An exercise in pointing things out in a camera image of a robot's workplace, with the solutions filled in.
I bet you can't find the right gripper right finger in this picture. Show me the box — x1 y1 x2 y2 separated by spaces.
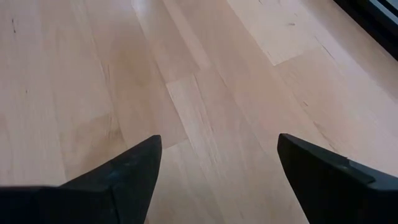
277 133 398 224

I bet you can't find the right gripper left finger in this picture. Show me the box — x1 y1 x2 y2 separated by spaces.
0 134 163 224

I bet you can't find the black table frame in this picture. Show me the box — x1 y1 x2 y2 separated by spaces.
333 0 398 62

